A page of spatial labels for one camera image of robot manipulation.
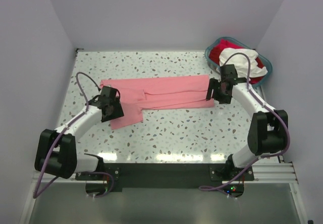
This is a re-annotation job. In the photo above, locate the pink t shirt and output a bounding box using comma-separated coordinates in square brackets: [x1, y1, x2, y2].
[100, 75, 214, 130]

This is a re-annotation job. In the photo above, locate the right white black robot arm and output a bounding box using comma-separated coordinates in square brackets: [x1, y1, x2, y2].
[206, 65, 290, 180]

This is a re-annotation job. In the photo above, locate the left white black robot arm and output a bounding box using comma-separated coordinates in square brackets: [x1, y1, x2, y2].
[34, 86, 124, 180]

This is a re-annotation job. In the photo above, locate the teal plastic basket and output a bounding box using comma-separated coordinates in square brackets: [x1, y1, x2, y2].
[204, 37, 273, 87]

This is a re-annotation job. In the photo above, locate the white t shirt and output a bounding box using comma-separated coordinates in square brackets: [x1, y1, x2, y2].
[219, 47, 268, 78]

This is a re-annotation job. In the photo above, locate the red t shirt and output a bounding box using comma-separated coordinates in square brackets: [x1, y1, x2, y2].
[208, 39, 268, 84]

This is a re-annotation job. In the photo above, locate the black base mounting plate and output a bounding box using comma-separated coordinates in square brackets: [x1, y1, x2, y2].
[75, 163, 255, 196]

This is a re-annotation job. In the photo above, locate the aluminium frame rail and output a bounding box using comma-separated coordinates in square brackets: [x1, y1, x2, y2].
[20, 123, 301, 224]

